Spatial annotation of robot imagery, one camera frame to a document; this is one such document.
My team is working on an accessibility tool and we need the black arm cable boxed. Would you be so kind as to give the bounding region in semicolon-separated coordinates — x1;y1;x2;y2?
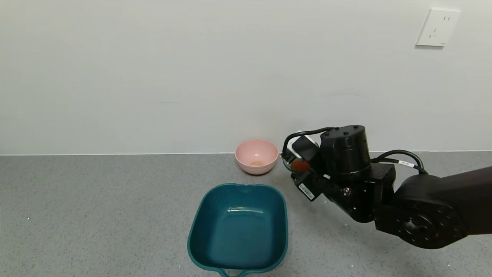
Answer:
371;150;428;174

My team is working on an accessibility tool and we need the black camera cable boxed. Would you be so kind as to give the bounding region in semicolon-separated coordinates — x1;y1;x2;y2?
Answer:
282;127;339;155

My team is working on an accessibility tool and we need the pink bowl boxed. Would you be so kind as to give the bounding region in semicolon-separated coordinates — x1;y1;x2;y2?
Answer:
235;139;279;176

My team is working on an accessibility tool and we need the teal rectangular plastic tray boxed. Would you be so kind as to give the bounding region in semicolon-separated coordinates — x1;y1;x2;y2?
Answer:
187;183;288;277

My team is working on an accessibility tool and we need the white wall socket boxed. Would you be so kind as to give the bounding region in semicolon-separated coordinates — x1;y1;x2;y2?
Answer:
415;8;461;48

